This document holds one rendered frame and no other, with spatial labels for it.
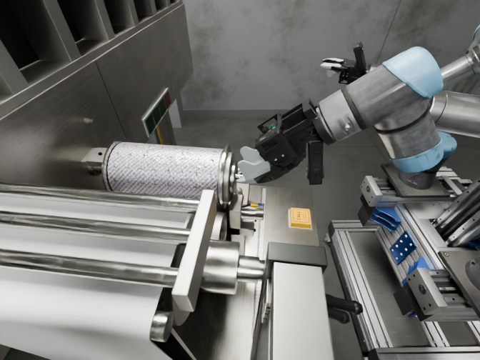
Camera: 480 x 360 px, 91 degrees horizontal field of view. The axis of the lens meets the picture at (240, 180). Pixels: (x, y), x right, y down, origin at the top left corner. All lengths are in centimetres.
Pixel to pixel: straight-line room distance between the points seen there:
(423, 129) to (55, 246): 48
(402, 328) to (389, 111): 140
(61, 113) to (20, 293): 40
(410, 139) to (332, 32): 266
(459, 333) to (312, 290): 165
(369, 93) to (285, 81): 272
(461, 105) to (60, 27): 77
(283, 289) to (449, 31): 354
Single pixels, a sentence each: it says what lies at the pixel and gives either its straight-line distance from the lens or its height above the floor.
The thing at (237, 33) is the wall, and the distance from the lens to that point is 290.
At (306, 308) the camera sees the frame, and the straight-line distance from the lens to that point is 20.
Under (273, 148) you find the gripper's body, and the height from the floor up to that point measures 138.
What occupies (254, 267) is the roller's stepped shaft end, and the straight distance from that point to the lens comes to 31.
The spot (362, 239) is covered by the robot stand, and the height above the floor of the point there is 21.
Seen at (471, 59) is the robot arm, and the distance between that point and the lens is 117.
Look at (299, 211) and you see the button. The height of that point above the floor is 92.
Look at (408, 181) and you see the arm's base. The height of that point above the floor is 84.
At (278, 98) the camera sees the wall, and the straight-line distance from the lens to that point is 318.
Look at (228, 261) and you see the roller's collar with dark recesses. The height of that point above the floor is 137.
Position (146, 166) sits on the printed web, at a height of 130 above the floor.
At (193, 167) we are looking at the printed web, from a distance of 50.
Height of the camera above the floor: 163
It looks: 45 degrees down
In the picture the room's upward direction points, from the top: straight up
